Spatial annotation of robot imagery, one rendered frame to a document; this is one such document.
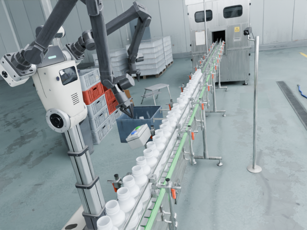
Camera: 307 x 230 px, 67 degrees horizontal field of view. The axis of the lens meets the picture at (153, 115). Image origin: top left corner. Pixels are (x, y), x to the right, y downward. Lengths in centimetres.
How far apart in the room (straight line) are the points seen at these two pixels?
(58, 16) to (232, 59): 509
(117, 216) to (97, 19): 74
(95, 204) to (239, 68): 485
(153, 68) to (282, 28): 600
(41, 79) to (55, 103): 14
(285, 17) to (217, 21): 600
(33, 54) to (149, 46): 674
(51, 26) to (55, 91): 40
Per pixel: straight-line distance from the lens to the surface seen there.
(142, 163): 87
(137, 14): 149
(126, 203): 75
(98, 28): 105
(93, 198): 173
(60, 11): 106
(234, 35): 580
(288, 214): 239
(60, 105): 140
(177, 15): 1155
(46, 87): 139
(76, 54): 160
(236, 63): 588
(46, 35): 113
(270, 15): 1138
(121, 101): 121
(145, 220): 88
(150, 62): 785
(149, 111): 213
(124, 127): 192
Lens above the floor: 162
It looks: 21 degrees down
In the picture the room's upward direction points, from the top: 9 degrees counter-clockwise
